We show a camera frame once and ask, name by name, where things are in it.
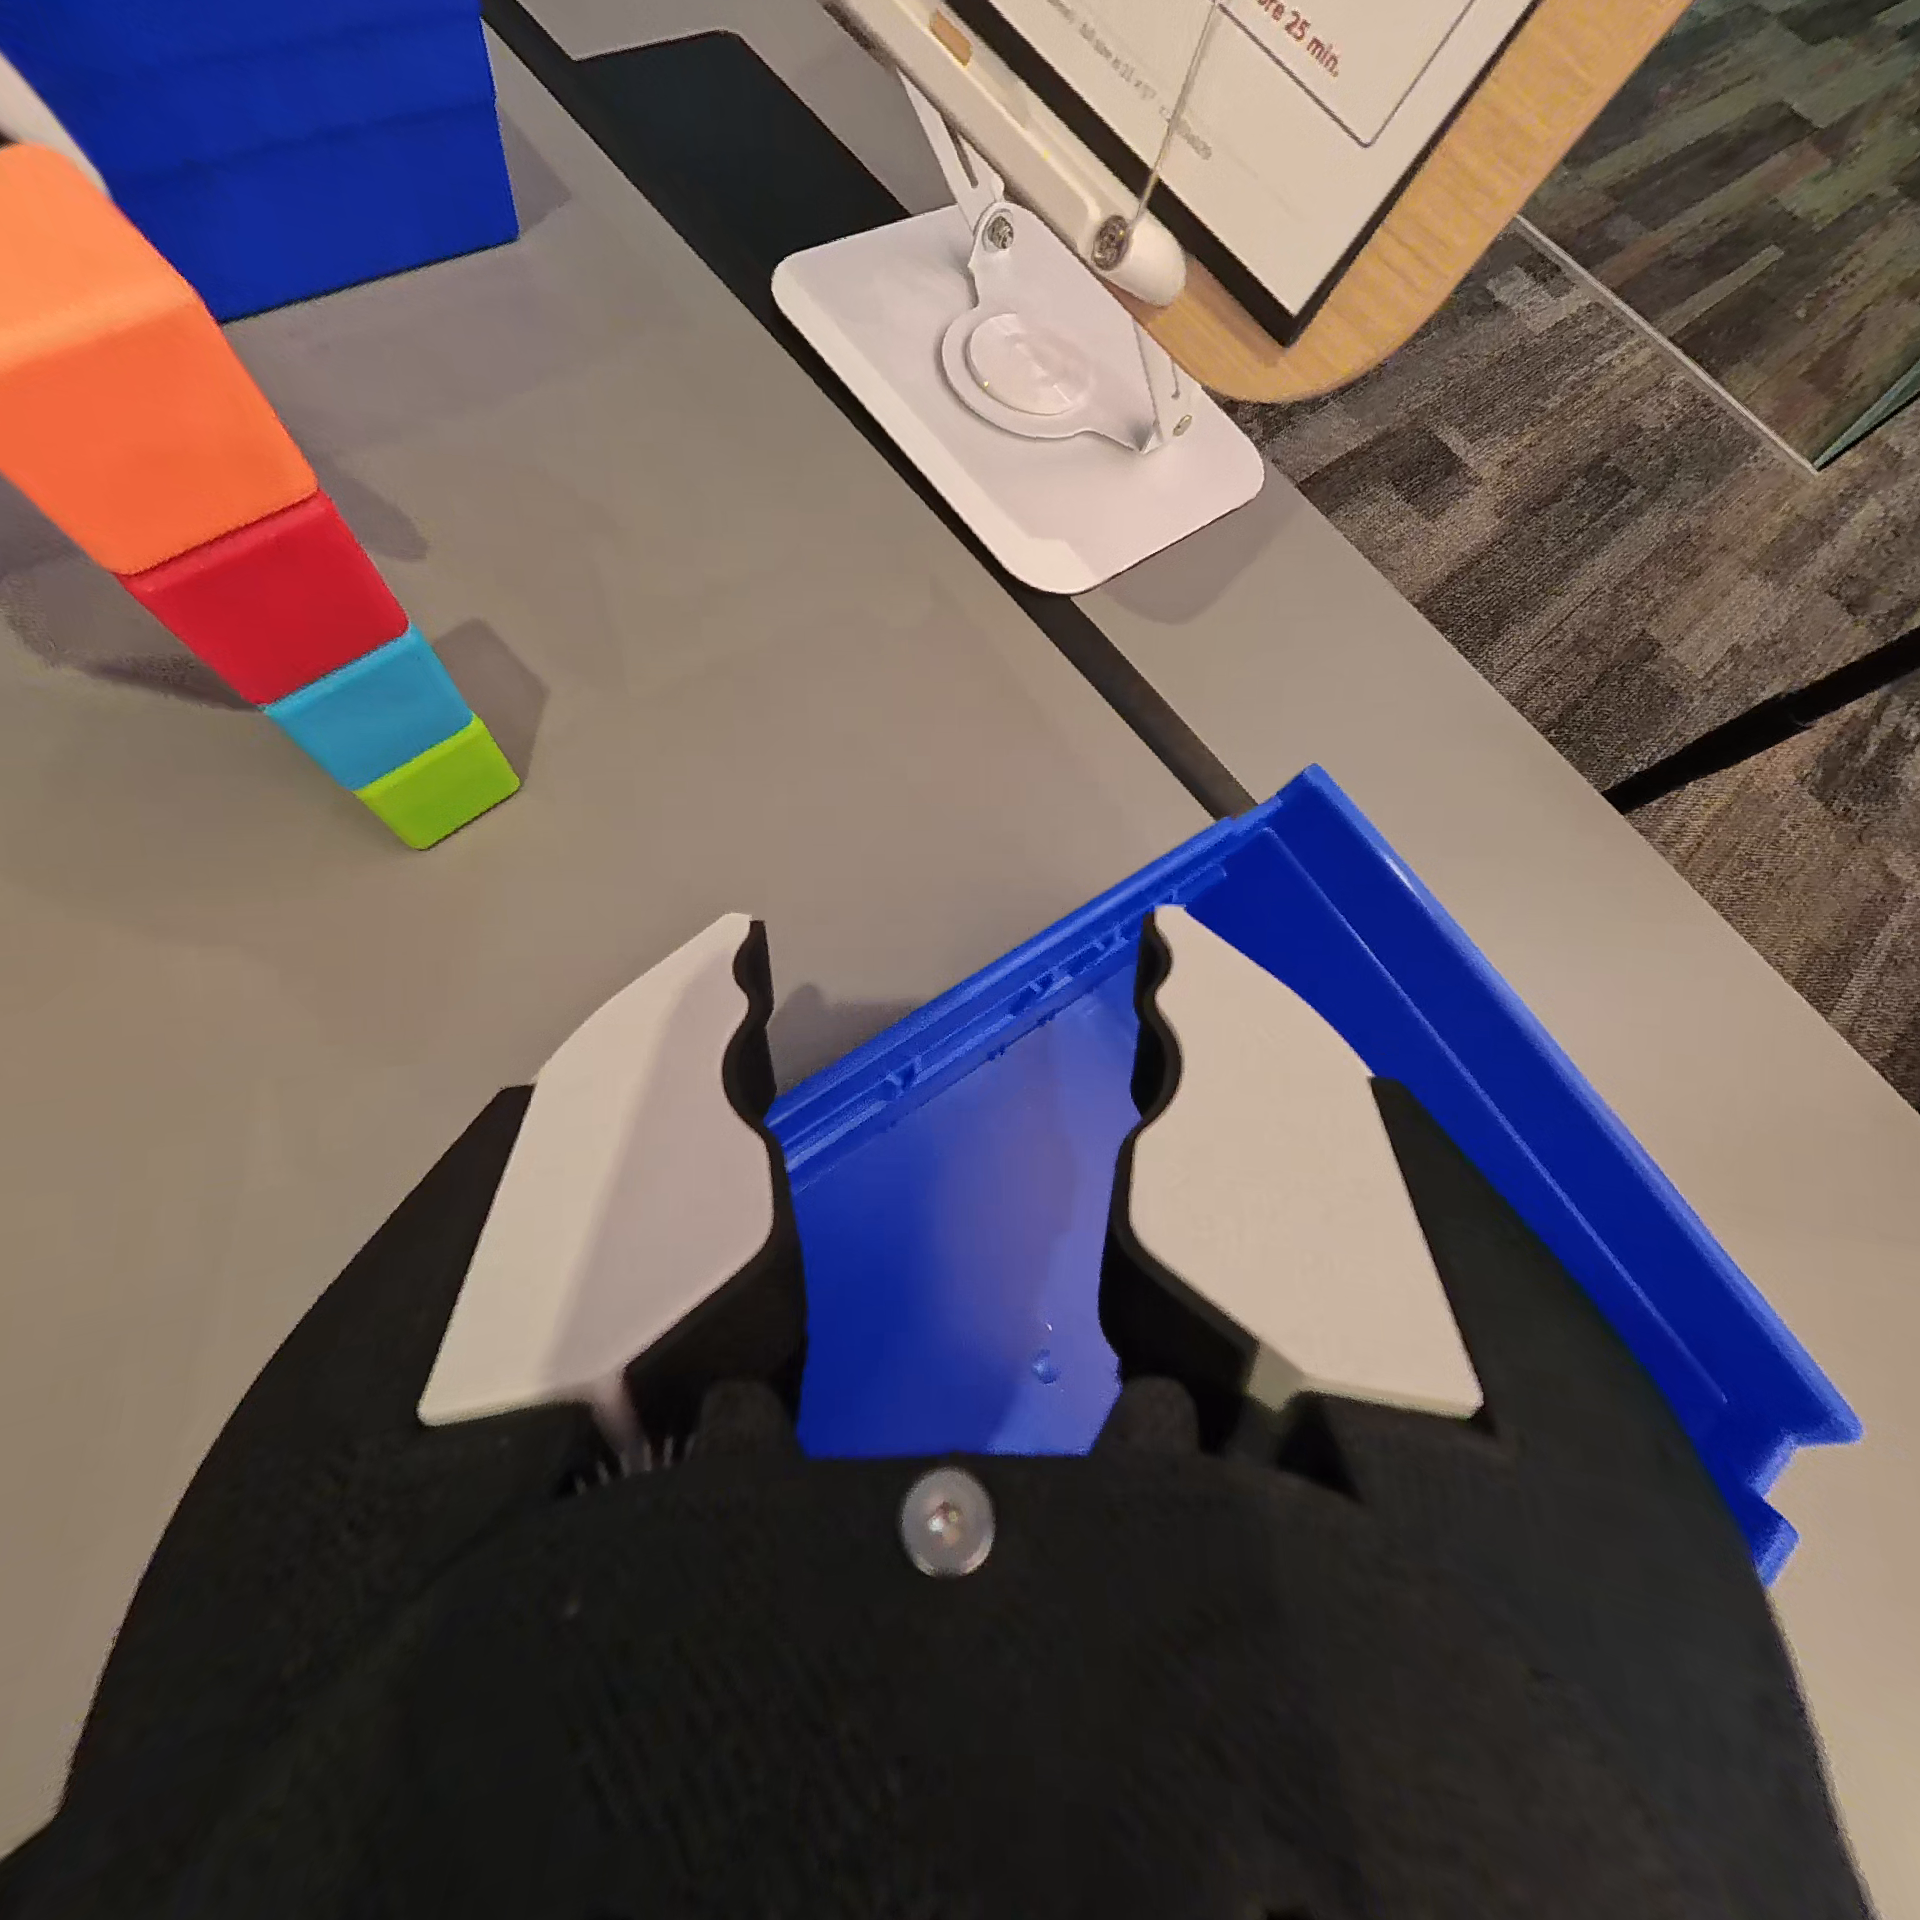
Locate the wooden instruction sign board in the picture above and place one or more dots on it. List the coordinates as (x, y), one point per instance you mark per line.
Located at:
(1499, 181)

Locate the blue plastic bin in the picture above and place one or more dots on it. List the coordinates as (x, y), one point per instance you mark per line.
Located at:
(300, 151)
(960, 1260)

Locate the teal magnetic cube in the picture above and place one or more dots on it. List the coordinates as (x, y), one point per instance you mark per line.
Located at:
(375, 711)

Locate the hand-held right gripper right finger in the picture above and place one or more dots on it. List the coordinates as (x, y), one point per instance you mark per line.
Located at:
(1297, 1231)

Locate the green magnetic cube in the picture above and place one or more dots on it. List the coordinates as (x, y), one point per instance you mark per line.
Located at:
(441, 786)

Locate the red magnetic cube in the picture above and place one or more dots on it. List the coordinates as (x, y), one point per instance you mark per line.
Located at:
(269, 602)

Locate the white sign stand base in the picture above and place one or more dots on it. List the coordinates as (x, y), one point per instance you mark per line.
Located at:
(901, 333)

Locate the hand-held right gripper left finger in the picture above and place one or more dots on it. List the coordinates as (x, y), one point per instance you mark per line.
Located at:
(602, 1231)

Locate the orange magnetic cube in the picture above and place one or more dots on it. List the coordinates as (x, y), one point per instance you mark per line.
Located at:
(135, 375)

